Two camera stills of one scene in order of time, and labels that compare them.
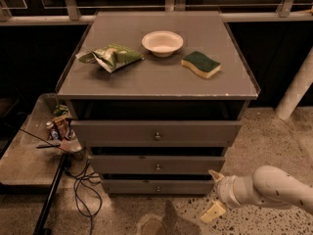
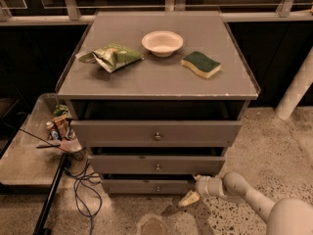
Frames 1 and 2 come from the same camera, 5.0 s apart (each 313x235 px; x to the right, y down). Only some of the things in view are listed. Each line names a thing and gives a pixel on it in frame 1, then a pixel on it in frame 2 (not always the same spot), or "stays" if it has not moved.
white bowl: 162,43 stays
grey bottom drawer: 157,186 stays
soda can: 52,130 stays
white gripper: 225,190 to 204,186
